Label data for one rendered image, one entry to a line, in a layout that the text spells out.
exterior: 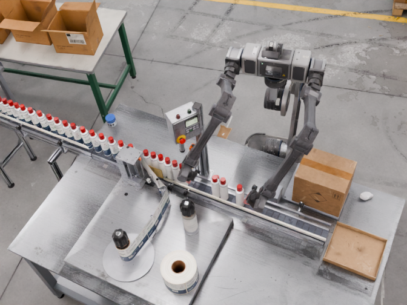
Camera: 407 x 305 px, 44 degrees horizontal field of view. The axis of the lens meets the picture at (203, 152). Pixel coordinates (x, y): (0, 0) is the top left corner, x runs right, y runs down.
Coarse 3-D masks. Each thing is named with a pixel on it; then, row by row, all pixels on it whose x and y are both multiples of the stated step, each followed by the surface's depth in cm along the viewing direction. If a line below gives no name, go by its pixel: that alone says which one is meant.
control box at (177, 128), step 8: (192, 104) 285; (168, 112) 283; (176, 112) 282; (184, 112) 282; (192, 112) 281; (168, 120) 282; (176, 120) 278; (184, 120) 280; (168, 128) 291; (176, 128) 281; (184, 128) 285; (176, 136) 286; (184, 136) 289; (192, 136) 293; (176, 144) 292
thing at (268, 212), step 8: (96, 152) 345; (112, 160) 340; (192, 184) 324; (200, 184) 323; (208, 192) 319; (216, 200) 315; (232, 200) 314; (248, 208) 310; (264, 208) 309; (256, 216) 306; (272, 216) 305; (280, 216) 305; (288, 216) 304; (296, 224) 301; (304, 224) 300; (312, 232) 297; (320, 232) 296; (328, 232) 296; (320, 240) 293
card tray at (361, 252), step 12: (336, 228) 302; (348, 228) 301; (336, 240) 297; (348, 240) 297; (360, 240) 296; (372, 240) 296; (384, 240) 293; (336, 252) 293; (348, 252) 292; (360, 252) 292; (372, 252) 291; (336, 264) 287; (348, 264) 288; (360, 264) 287; (372, 264) 287; (372, 276) 283
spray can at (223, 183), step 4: (220, 180) 299; (224, 180) 299; (220, 184) 302; (224, 184) 301; (220, 188) 304; (224, 188) 303; (220, 192) 308; (224, 192) 307; (220, 196) 312; (224, 196) 310
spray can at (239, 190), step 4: (236, 188) 300; (240, 188) 295; (236, 192) 298; (240, 192) 298; (236, 196) 302; (240, 196) 300; (236, 200) 306; (240, 200) 304; (236, 204) 310; (240, 204) 307; (244, 204) 311
